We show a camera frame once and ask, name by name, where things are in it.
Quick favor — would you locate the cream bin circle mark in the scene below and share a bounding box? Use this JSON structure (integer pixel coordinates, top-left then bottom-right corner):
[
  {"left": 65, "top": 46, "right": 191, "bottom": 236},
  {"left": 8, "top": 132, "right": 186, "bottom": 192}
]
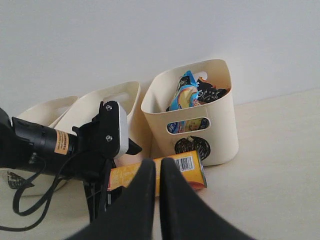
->
[{"left": 141, "top": 59, "right": 239, "bottom": 166}]

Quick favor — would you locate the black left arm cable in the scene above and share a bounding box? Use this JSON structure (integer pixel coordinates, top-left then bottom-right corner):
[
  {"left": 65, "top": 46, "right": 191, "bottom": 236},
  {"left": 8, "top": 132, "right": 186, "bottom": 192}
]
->
[{"left": 0, "top": 154, "right": 113, "bottom": 232}]

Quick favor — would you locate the cream bin square mark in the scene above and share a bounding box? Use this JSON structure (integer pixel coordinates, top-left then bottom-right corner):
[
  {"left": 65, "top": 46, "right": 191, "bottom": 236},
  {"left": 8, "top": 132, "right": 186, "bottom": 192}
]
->
[{"left": 54, "top": 81, "right": 152, "bottom": 166}]

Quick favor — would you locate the orange mutton noodle packet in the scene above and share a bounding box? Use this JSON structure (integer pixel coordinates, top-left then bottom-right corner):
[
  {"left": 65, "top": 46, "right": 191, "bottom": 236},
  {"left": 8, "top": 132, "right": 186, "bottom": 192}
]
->
[{"left": 197, "top": 77, "right": 230, "bottom": 105}]

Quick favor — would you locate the blue seafood noodle packet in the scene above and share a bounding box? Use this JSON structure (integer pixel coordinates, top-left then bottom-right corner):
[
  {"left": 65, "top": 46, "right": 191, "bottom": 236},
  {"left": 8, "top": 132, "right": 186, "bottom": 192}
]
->
[{"left": 166, "top": 70, "right": 209, "bottom": 134}]

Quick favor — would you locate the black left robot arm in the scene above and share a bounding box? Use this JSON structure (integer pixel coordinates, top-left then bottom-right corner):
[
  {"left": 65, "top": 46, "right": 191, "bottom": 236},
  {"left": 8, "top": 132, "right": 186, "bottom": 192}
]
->
[{"left": 0, "top": 110, "right": 120, "bottom": 182}]

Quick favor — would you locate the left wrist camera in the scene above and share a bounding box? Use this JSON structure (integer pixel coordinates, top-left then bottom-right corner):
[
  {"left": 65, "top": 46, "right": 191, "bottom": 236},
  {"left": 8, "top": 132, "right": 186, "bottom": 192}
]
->
[{"left": 98, "top": 100, "right": 129, "bottom": 159}]

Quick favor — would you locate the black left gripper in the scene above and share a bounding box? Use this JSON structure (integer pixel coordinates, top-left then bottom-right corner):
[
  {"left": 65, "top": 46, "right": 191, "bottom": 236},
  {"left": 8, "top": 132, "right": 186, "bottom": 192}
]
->
[{"left": 71, "top": 119, "right": 143, "bottom": 183}]

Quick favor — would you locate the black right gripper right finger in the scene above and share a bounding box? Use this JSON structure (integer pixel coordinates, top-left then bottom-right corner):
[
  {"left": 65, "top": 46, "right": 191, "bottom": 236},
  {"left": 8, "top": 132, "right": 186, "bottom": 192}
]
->
[{"left": 160, "top": 157, "right": 254, "bottom": 240}]

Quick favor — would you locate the yellow chips can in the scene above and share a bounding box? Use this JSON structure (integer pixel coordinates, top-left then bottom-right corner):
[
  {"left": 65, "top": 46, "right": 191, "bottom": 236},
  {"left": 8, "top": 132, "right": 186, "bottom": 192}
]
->
[{"left": 101, "top": 150, "right": 208, "bottom": 197}]

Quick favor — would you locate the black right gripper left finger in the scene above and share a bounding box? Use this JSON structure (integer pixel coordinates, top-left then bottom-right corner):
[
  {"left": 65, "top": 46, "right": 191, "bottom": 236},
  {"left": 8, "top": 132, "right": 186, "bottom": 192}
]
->
[{"left": 68, "top": 159, "right": 156, "bottom": 240}]

